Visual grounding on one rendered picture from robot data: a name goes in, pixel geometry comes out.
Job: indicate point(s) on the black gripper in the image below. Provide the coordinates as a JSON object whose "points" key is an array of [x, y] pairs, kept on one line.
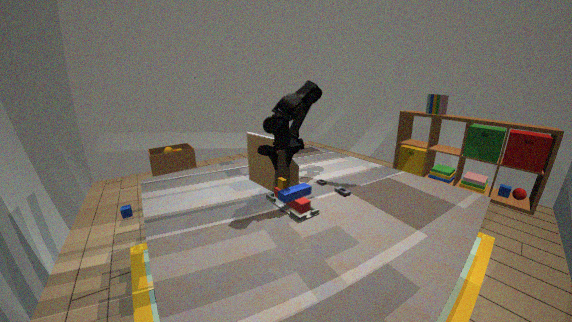
{"points": [[271, 151]]}

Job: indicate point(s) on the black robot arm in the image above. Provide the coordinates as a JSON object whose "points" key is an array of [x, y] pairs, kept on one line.
{"points": [[293, 106]]}

